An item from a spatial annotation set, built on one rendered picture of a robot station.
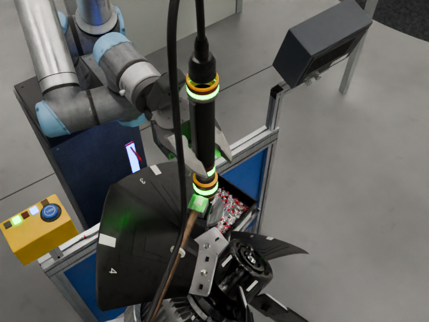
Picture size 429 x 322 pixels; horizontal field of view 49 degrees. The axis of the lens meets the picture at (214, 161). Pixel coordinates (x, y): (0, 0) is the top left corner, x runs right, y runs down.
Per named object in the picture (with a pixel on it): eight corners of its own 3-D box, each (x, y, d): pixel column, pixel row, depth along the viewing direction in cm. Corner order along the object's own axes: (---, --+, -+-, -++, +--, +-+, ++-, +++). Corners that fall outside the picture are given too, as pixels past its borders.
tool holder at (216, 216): (214, 240, 88) (214, 216, 80) (179, 229, 90) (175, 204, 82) (228, 201, 93) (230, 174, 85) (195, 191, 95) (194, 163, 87)
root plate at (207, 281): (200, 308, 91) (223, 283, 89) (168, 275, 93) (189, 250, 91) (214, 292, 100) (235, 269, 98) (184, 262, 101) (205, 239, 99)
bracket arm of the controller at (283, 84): (275, 99, 152) (276, 94, 149) (269, 94, 153) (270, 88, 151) (329, 69, 160) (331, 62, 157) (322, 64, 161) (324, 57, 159)
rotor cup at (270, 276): (231, 335, 95) (273, 292, 92) (180, 283, 98) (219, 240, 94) (248, 307, 109) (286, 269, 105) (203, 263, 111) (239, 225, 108)
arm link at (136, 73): (152, 55, 84) (112, 74, 82) (166, 69, 82) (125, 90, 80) (156, 84, 91) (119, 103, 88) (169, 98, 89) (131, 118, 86)
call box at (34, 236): (26, 268, 125) (12, 252, 117) (11, 240, 130) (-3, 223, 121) (80, 236, 131) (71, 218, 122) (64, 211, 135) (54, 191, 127)
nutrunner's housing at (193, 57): (212, 227, 93) (211, 52, 55) (194, 222, 93) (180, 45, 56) (218, 211, 95) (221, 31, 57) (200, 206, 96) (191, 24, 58)
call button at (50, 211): (47, 223, 122) (45, 220, 121) (41, 211, 124) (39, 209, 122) (61, 214, 123) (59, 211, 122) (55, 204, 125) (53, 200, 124)
